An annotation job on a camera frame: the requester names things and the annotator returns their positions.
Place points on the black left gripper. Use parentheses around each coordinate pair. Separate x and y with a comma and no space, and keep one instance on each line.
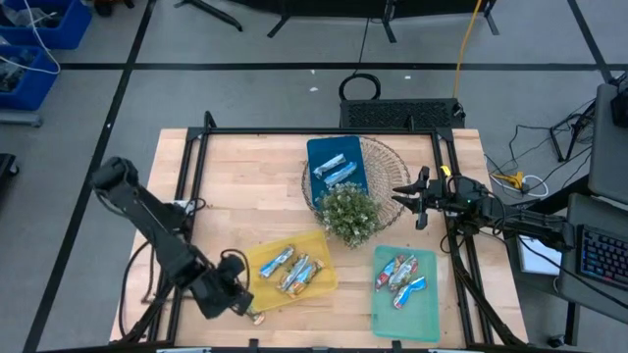
(221,294)

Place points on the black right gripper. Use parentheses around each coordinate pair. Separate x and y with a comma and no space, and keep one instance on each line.
(438,196)

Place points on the orange brown granola bar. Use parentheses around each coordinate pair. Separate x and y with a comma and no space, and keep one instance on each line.
(256,318)

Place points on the yellow translucent plastic bin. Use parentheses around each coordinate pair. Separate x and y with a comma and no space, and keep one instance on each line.
(267,294)

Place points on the blue striped granola bar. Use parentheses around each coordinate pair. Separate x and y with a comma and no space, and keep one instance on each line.
(276,262)
(306,277)

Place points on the light blue granola bar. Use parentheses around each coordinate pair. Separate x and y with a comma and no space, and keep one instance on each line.
(329,166)
(341,174)

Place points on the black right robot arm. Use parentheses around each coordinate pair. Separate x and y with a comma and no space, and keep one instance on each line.
(530,226)

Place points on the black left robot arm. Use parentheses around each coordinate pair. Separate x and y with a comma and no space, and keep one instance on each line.
(152,220)

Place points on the yellow tag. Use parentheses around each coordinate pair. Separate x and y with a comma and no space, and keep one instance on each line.
(446,170)

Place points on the artificial plant in black pot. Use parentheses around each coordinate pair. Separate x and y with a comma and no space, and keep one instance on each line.
(348,216)

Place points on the dark blue plastic bin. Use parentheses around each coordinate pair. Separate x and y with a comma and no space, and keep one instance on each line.
(348,147)

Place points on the black perforated computer case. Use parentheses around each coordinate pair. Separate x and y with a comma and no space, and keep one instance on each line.
(392,114)

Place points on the teal translucent plastic bin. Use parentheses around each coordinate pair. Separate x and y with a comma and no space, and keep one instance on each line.
(417,323)

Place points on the white paper sheet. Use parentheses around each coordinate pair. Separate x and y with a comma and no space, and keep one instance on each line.
(535,260)

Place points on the grey desk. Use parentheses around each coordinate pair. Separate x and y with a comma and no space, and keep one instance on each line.
(571,294)
(611,157)

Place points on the black backdrop stand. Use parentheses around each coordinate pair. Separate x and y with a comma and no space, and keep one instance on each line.
(343,6)

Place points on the black keyboard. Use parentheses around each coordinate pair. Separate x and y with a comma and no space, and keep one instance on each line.
(606,257)

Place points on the black desk device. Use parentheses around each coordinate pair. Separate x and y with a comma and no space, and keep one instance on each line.
(620,108)

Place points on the black chair base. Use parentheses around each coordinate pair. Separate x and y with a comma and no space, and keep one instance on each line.
(6,169)

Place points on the grey cart base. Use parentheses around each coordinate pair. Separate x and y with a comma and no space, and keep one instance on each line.
(19,117)

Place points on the black stand legs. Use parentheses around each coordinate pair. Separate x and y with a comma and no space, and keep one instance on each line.
(211,12)

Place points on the blue storage crate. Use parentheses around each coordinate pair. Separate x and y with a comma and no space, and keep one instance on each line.
(39,88)
(73,29)

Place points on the black metal table frame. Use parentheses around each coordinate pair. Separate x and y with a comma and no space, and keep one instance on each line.
(314,131)

